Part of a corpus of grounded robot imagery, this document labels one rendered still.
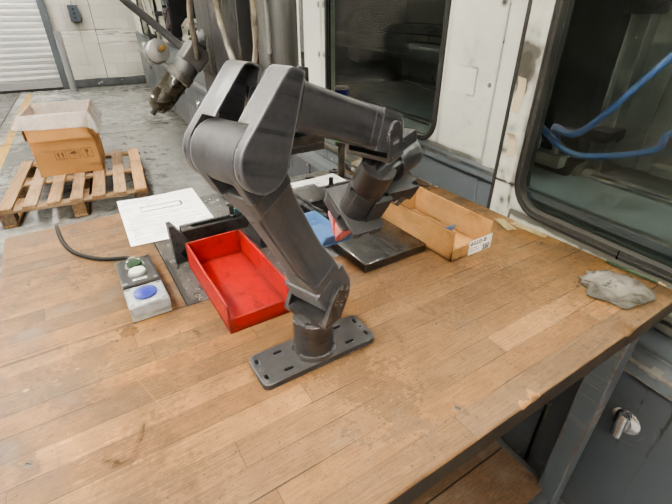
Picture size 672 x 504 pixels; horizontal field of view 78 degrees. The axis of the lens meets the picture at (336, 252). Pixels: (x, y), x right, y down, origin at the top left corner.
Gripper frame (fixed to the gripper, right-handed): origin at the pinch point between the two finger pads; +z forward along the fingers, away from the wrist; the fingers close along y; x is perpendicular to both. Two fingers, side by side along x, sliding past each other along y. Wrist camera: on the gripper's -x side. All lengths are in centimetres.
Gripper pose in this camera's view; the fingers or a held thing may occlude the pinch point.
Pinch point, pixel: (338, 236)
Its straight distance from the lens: 78.4
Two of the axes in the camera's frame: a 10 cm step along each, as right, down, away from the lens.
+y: -4.7, -8.1, 3.5
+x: -8.3, 2.6, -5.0
